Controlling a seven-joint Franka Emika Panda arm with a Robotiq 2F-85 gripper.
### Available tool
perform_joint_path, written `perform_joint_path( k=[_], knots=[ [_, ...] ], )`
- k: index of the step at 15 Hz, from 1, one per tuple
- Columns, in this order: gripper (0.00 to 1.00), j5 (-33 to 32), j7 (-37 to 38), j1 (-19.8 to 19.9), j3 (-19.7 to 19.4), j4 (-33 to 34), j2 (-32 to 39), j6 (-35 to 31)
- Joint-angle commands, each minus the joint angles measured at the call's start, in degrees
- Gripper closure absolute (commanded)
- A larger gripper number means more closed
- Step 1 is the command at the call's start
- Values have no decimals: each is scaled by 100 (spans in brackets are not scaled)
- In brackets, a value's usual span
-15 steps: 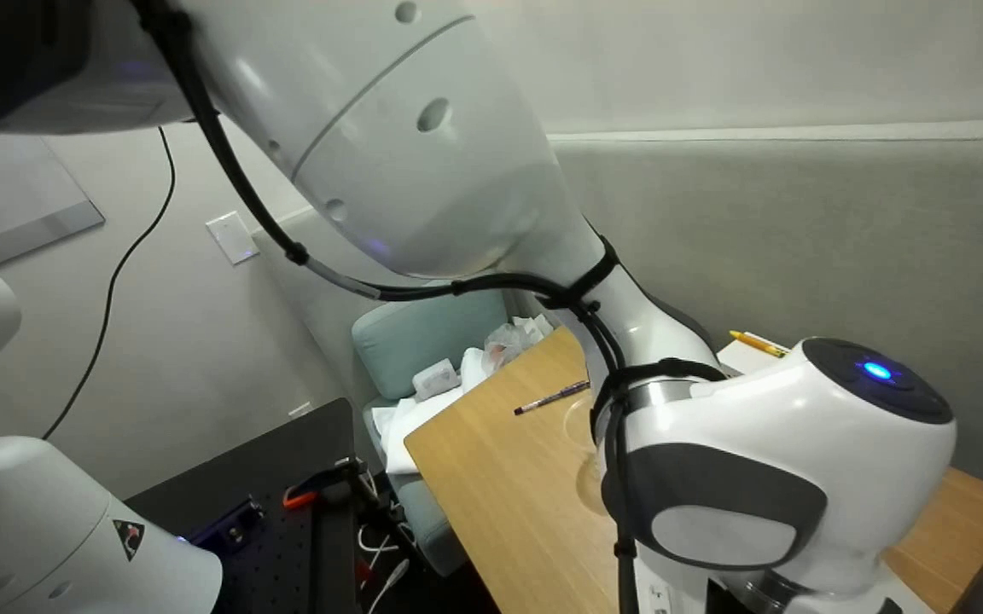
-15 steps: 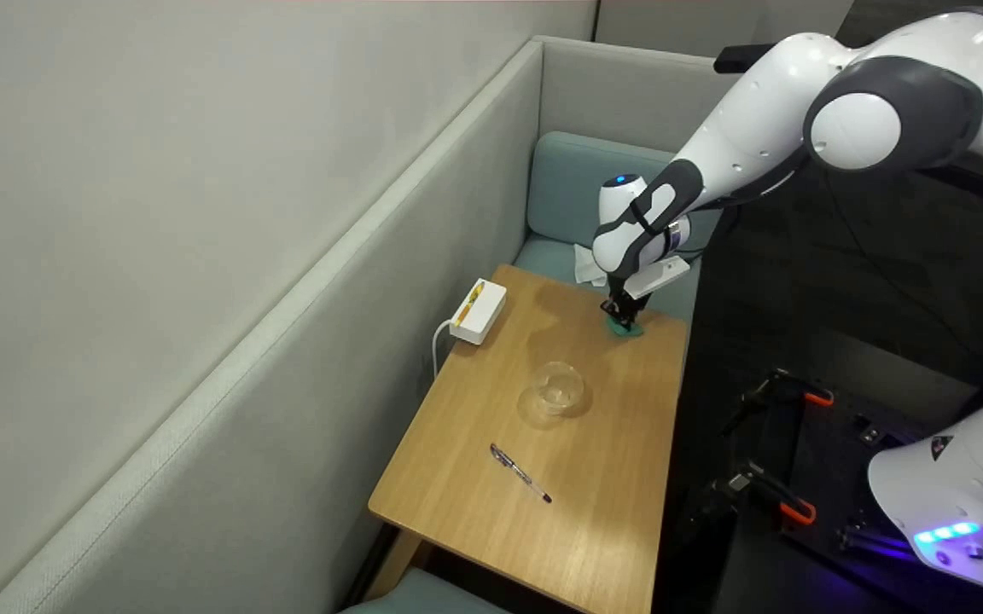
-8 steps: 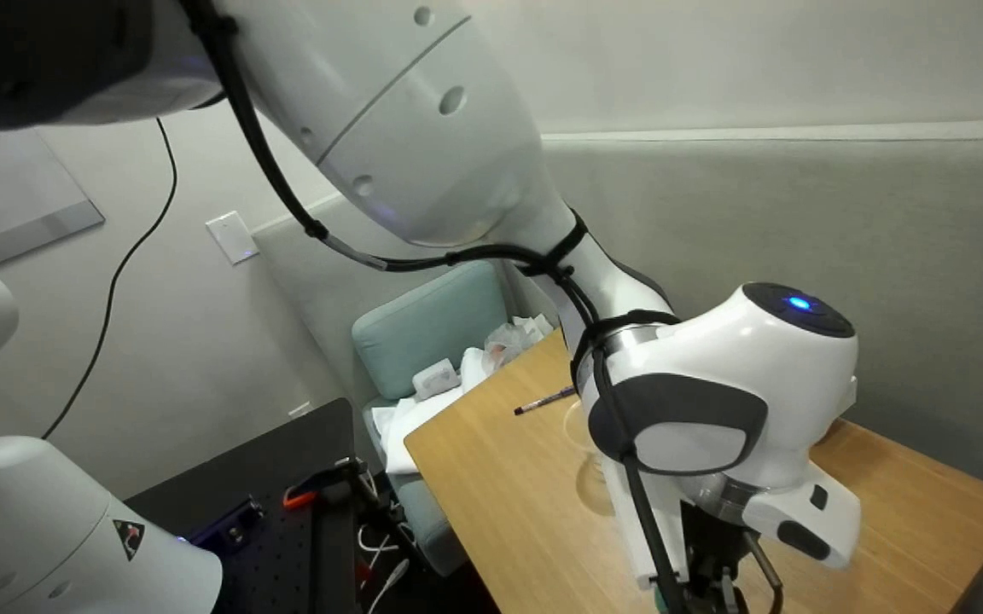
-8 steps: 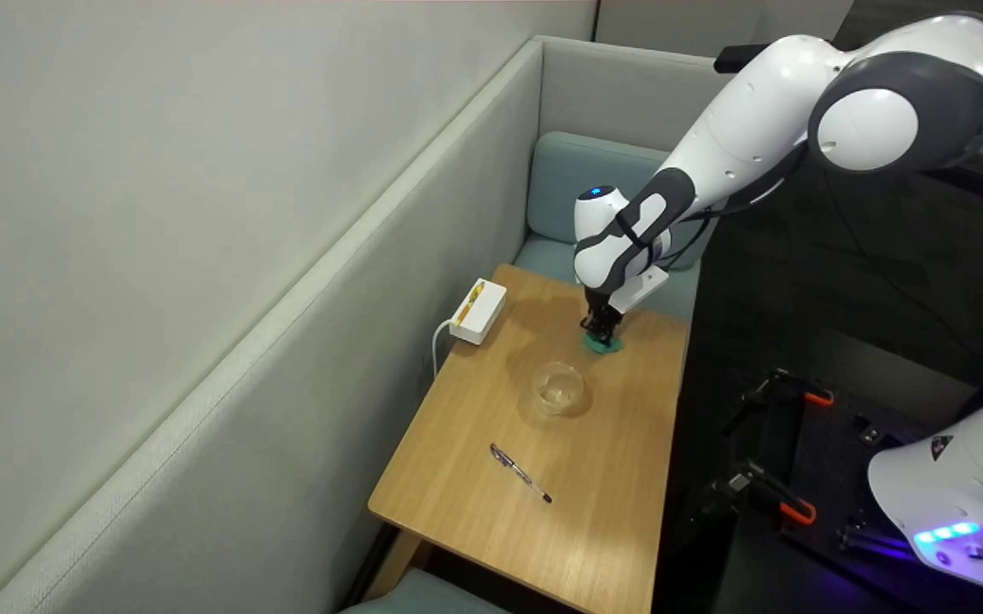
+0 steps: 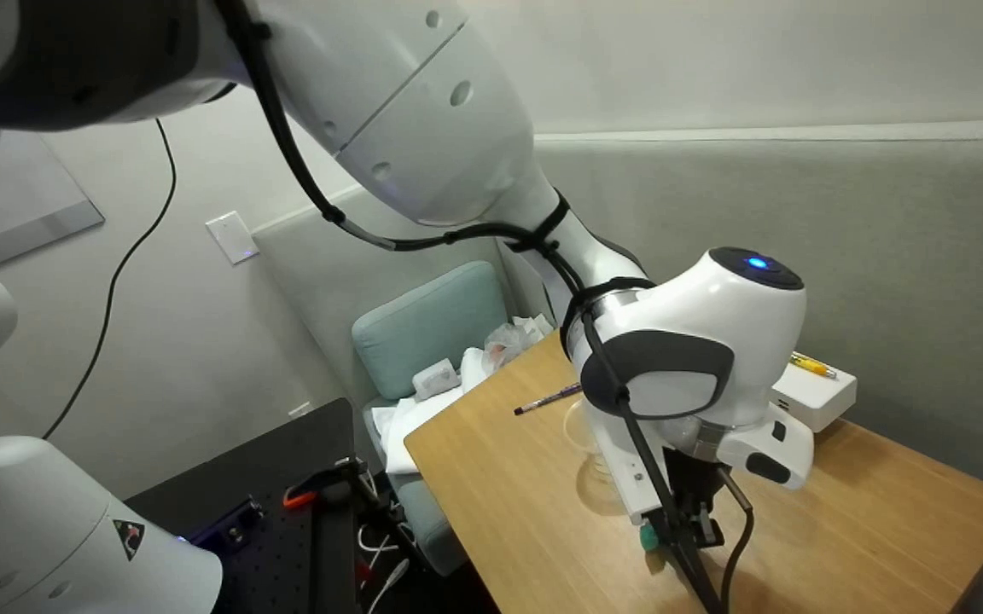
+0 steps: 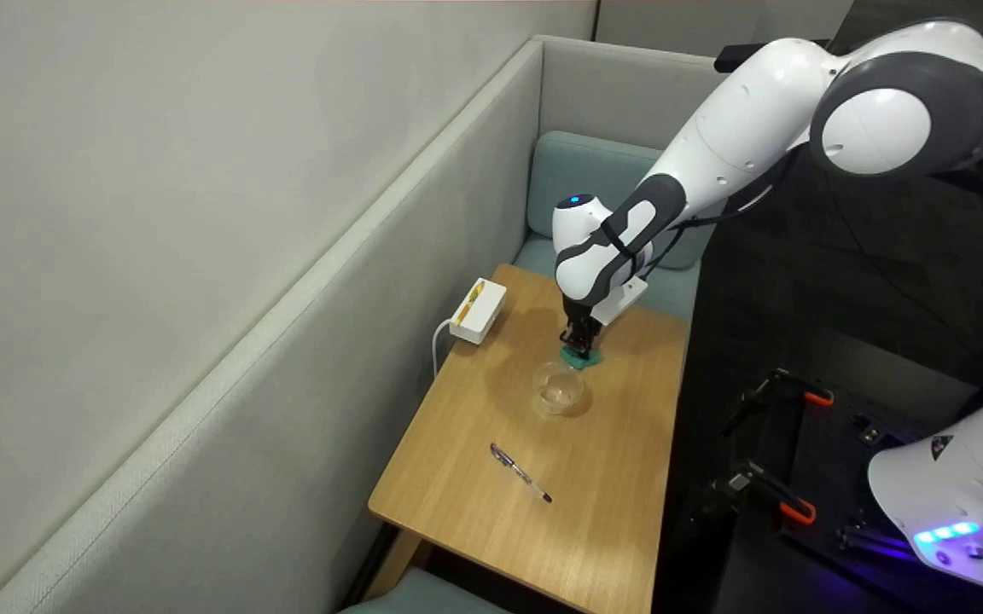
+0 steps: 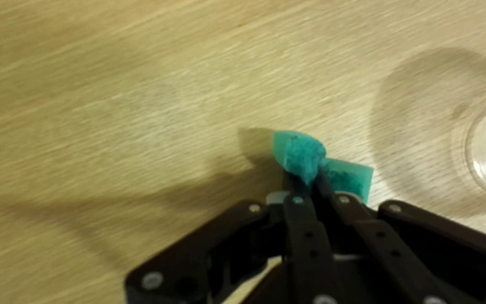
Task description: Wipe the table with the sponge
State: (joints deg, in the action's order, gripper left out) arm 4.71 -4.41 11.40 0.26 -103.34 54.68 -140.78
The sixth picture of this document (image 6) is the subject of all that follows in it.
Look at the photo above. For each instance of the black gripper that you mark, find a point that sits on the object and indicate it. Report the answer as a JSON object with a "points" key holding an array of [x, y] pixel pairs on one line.
{"points": [[581, 324]]}

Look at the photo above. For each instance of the green sponge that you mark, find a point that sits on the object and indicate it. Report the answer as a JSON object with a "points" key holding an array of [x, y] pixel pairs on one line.
{"points": [[579, 359]]}

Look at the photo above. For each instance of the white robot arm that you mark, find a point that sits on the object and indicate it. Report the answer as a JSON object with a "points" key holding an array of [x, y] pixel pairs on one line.
{"points": [[907, 104]]}

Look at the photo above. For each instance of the clear glass bowl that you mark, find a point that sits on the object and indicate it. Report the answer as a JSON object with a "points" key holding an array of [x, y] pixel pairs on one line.
{"points": [[560, 390]]}

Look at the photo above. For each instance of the white box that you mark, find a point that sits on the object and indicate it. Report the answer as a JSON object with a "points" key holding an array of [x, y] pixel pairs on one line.
{"points": [[475, 312]]}

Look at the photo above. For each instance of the black pen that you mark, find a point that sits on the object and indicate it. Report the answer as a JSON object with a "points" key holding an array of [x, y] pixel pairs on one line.
{"points": [[519, 471]]}

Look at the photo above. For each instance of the orange handled clamp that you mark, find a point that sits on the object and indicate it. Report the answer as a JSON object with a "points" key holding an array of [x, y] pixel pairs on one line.
{"points": [[782, 390], [756, 482]]}

